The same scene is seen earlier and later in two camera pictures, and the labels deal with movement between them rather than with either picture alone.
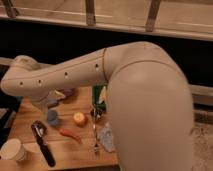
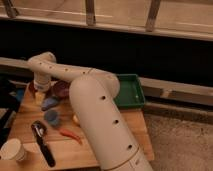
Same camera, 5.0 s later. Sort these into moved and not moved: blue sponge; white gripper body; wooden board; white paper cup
Moved: white gripper body
Not moved: wooden board; white paper cup; blue sponge
